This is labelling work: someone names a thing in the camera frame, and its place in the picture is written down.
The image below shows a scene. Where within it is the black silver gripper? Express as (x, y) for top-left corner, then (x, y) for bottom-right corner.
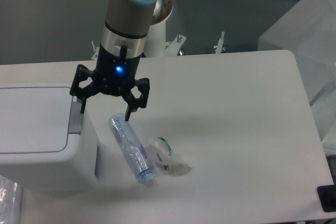
(69, 23), (151, 122)

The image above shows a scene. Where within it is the white push-lid trash can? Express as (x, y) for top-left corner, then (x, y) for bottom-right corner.
(1, 82), (100, 193)

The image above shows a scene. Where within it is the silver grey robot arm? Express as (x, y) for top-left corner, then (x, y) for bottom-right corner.
(70, 0), (158, 121)

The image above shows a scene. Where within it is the crushed clear plastic bottle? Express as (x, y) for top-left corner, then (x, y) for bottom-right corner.
(108, 113), (154, 183)

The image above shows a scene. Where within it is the crumpled white green wrapper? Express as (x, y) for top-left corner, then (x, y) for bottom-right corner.
(144, 137), (192, 176)

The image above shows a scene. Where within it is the clear plastic film sheet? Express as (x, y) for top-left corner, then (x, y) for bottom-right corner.
(1, 176), (22, 223)

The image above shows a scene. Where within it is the black device at table edge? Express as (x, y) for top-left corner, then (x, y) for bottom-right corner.
(317, 185), (335, 212)

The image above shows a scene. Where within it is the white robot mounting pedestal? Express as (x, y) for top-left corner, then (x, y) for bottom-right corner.
(90, 0), (187, 61)

